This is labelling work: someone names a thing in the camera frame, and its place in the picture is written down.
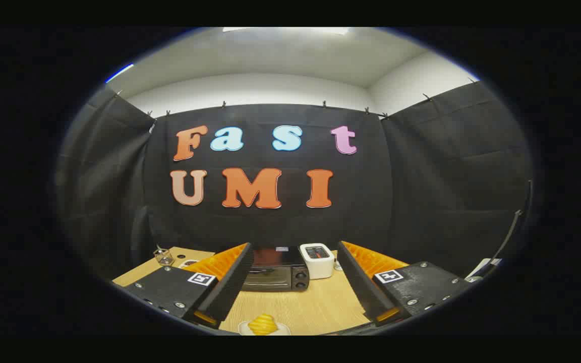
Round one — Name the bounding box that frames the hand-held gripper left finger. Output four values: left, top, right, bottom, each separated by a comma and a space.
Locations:
124, 243, 255, 329

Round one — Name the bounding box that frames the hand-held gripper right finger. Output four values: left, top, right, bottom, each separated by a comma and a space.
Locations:
337, 241, 474, 326

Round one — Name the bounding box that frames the black toaster oven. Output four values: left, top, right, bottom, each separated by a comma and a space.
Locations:
243, 246, 310, 292

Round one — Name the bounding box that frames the yellow croissant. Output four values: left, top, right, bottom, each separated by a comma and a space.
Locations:
248, 313, 278, 336

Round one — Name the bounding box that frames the white bread toaster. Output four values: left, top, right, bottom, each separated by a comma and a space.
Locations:
299, 243, 335, 280

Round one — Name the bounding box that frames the white plate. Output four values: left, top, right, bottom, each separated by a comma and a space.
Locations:
239, 320, 292, 336

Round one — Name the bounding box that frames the black backdrop cloth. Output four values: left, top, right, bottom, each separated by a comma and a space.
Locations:
56, 81, 534, 281

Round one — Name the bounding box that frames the white flat object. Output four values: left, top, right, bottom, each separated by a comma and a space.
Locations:
464, 258, 502, 282

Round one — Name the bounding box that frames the ceiling light panel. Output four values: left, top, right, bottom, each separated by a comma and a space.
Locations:
222, 27, 350, 35

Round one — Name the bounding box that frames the small wire basket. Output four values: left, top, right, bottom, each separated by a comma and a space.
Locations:
153, 247, 175, 267

